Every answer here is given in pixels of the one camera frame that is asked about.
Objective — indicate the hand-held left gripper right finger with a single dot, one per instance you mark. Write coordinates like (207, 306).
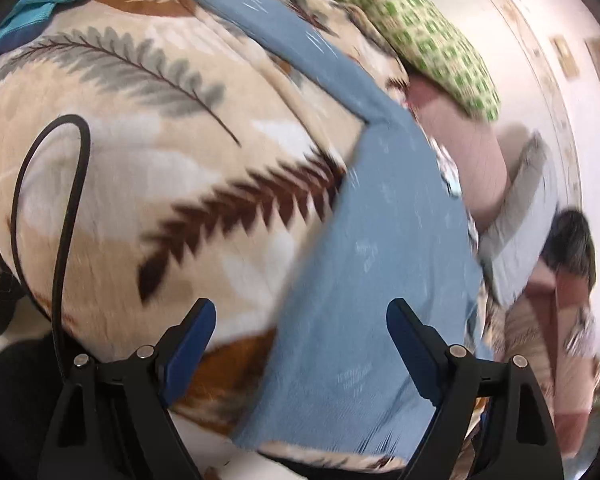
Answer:
(410, 345)

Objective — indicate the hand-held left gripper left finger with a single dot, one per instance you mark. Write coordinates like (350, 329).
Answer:
(192, 345)

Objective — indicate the blue knit sweater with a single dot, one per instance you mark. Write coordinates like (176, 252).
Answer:
(380, 260)

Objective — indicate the pink striped cloth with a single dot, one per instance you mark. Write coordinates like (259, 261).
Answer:
(570, 350)

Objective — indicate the grey pillow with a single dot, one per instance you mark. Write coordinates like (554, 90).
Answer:
(520, 220)

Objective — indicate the beige leaf print blanket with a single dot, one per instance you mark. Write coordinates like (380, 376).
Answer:
(155, 160)

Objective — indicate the dark cloth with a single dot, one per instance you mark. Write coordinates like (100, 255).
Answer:
(572, 245)

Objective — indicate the pink bedsheet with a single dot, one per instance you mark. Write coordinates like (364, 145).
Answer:
(460, 150)

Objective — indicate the green checked pillow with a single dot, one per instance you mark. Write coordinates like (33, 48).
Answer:
(420, 35)

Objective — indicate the teal striped cloth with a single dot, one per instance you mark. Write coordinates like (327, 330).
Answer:
(30, 10)

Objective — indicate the small framed wall picture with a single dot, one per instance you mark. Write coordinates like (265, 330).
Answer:
(565, 57)

